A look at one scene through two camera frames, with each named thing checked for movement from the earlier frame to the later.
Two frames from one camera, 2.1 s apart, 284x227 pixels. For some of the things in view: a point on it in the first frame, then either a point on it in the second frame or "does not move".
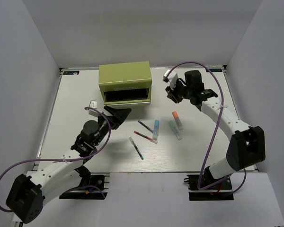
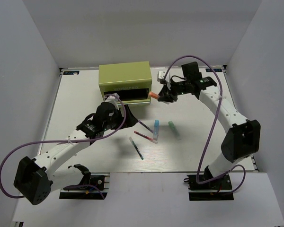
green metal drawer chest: [126, 84] does not move
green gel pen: [136, 148] does not move
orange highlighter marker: [178, 120] to [154, 95]
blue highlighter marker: [156, 129] does not move
